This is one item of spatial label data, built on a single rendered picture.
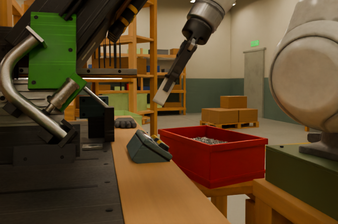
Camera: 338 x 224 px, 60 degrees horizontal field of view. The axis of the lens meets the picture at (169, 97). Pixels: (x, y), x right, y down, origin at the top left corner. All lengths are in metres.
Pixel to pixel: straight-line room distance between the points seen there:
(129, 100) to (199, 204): 3.06
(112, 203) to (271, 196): 0.37
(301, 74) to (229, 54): 10.90
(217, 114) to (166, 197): 6.35
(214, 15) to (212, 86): 10.16
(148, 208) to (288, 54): 0.29
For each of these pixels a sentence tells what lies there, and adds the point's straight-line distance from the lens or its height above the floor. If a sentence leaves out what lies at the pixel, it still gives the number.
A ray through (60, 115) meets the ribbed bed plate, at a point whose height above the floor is 1.00.
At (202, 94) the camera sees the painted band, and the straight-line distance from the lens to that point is 10.77.
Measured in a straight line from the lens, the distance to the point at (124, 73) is 0.93.
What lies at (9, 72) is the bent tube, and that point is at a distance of 0.80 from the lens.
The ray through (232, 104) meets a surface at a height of 0.56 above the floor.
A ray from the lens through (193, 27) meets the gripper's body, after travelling 0.77.
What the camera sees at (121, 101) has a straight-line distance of 3.61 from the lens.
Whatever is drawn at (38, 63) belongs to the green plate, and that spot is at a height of 1.14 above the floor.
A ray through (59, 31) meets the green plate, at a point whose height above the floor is 1.22.
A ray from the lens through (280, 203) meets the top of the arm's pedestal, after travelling 0.69.
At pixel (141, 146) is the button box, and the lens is 0.68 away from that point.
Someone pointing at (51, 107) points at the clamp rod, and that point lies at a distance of 0.76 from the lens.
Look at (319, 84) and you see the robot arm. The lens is 0.40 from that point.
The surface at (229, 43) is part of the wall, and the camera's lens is 11.34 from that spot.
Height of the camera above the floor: 1.09
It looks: 3 degrees down
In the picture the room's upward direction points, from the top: straight up
